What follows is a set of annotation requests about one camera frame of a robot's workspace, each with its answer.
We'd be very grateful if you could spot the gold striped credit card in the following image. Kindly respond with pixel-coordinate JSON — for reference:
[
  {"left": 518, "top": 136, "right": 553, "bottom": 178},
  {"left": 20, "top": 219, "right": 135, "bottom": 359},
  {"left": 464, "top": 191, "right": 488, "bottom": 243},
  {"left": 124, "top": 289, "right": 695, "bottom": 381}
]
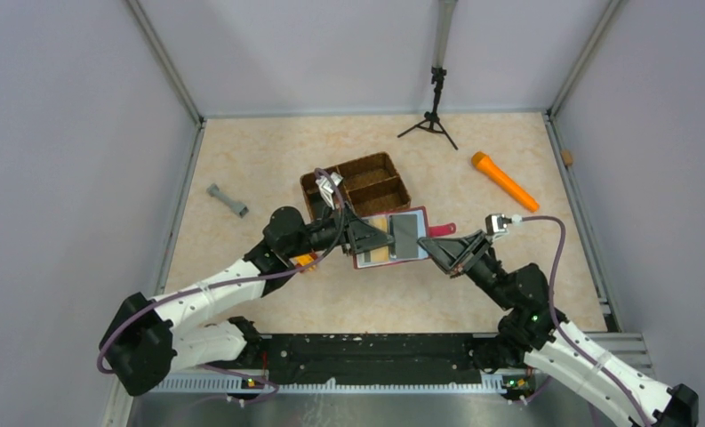
[{"left": 357, "top": 215, "right": 393, "bottom": 269}]

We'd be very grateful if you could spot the orange toy car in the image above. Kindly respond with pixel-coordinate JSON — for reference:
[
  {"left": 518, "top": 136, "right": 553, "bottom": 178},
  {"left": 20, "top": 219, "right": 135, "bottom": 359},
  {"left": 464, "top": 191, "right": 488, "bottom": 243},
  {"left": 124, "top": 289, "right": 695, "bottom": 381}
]
[{"left": 292, "top": 253, "right": 317, "bottom": 273}]

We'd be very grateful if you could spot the brown wicker divided basket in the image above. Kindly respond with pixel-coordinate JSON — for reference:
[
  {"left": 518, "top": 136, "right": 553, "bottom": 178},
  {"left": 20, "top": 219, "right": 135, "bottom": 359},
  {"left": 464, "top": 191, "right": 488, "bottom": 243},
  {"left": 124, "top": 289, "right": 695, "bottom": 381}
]
[{"left": 325, "top": 152, "right": 412, "bottom": 217}]

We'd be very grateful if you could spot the red leather card holder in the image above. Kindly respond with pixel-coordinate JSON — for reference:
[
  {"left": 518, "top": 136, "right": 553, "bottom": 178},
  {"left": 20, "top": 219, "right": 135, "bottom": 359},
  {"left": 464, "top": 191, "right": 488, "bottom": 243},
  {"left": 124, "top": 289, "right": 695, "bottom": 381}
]
[{"left": 353, "top": 206, "right": 457, "bottom": 270}]

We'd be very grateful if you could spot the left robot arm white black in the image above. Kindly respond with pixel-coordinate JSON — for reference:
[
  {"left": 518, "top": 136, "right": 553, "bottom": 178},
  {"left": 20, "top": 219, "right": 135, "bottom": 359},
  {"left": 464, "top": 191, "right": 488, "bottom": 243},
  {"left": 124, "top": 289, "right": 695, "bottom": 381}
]
[{"left": 97, "top": 206, "right": 395, "bottom": 397}]

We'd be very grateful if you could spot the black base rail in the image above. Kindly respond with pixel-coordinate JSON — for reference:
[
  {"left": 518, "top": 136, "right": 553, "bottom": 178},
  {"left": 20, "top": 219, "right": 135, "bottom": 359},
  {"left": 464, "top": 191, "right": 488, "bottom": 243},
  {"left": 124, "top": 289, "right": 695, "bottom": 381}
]
[{"left": 210, "top": 333, "right": 536, "bottom": 395}]

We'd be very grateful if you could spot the black tripod stand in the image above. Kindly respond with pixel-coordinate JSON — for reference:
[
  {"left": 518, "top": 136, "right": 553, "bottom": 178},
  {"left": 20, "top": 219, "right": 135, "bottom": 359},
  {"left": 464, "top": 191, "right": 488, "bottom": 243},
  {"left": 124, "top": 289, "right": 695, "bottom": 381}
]
[{"left": 397, "top": 67, "right": 459, "bottom": 150}]

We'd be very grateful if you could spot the small brown wall block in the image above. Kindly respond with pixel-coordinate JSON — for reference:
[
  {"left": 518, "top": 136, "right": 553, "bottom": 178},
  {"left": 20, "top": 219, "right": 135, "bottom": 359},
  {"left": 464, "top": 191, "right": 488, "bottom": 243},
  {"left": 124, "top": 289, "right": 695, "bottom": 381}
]
[{"left": 560, "top": 149, "right": 573, "bottom": 167}]

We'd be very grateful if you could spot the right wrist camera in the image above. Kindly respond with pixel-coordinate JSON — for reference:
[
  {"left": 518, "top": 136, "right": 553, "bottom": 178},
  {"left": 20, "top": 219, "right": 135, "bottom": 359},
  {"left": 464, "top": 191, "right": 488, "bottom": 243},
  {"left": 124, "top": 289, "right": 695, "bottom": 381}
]
[{"left": 485, "top": 213, "right": 513, "bottom": 240}]

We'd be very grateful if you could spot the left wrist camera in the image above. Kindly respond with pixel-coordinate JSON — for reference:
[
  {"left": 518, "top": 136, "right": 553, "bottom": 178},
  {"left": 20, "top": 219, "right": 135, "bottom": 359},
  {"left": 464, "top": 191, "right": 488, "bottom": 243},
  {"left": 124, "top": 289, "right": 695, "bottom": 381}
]
[{"left": 316, "top": 172, "right": 343, "bottom": 209}]

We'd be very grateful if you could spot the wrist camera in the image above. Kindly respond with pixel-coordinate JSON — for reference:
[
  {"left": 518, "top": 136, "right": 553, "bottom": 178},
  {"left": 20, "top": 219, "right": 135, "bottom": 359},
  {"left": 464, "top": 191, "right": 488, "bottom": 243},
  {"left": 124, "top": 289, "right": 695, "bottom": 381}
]
[
  {"left": 485, "top": 213, "right": 513, "bottom": 240},
  {"left": 316, "top": 172, "right": 343, "bottom": 209}
]

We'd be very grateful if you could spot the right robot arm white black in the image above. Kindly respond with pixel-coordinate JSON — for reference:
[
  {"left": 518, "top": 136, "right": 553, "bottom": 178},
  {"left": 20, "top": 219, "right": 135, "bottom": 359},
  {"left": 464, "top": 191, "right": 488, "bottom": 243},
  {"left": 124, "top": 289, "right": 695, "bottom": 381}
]
[{"left": 418, "top": 231, "right": 699, "bottom": 426}]

